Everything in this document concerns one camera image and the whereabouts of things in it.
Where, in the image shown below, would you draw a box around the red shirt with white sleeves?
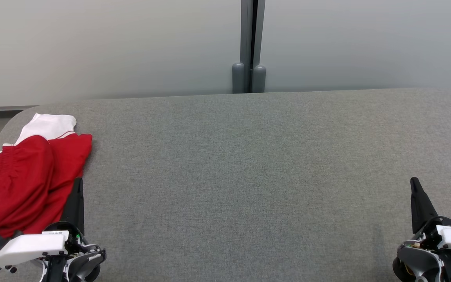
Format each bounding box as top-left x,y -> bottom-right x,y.
2,113 -> 93,235

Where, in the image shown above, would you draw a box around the red shorts with white panel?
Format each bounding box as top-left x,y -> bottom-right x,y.
0,135 -> 56,253

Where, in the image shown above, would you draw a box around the grey partition post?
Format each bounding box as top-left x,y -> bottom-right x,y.
232,0 -> 267,94

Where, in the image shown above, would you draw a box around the grey floor rail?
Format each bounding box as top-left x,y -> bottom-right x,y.
0,105 -> 38,113

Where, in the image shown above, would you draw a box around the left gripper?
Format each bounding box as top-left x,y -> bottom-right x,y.
0,177 -> 106,282

